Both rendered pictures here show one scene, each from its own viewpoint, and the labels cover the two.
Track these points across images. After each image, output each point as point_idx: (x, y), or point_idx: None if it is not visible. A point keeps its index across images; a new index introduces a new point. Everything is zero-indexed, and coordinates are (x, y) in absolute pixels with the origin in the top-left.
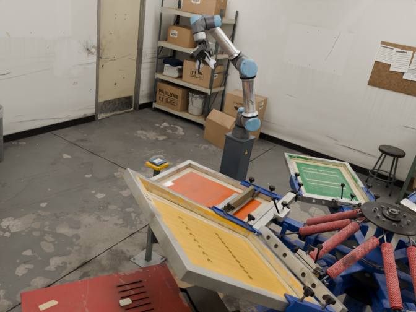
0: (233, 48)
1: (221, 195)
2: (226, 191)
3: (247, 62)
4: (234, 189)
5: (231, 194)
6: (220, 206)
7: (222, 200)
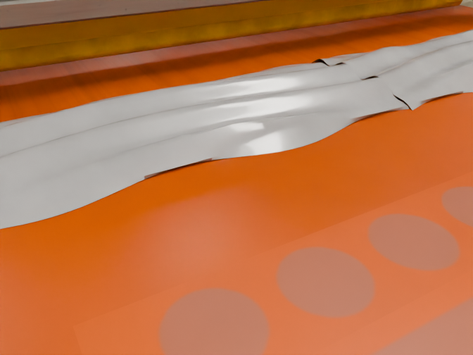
0: None
1: (353, 225)
2: (117, 340)
3: None
4: None
5: (102, 208)
6: (457, 65)
7: (390, 131)
